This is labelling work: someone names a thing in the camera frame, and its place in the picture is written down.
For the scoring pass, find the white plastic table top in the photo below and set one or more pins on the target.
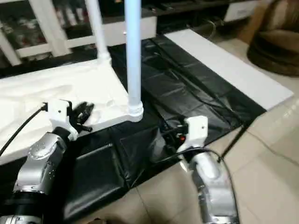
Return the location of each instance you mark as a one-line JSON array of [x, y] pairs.
[[58, 81]]

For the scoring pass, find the white plastic table leg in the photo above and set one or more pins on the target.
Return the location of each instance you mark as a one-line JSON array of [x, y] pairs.
[[98, 28], [134, 58]]

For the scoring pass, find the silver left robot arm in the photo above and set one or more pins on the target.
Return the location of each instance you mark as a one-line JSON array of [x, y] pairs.
[[39, 158]]

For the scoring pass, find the black shiny table mat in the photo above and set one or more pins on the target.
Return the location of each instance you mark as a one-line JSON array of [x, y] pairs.
[[187, 81]]

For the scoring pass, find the black metal table leg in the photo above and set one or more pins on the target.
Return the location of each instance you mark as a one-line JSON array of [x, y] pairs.
[[233, 142]]

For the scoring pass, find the white glass door cabinet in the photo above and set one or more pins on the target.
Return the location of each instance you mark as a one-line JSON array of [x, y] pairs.
[[46, 35]]

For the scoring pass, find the white drawer unit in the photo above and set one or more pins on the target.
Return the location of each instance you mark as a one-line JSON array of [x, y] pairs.
[[114, 30], [240, 10]]

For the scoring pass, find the white side table board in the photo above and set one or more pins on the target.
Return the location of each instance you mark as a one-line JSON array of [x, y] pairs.
[[233, 65]]

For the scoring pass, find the dark brown round pouf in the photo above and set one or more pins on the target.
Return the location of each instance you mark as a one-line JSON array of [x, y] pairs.
[[275, 46]]

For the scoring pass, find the brown cardboard box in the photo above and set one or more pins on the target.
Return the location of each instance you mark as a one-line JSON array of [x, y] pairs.
[[252, 23]]

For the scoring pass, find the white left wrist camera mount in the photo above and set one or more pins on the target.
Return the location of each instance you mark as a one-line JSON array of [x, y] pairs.
[[58, 112]]

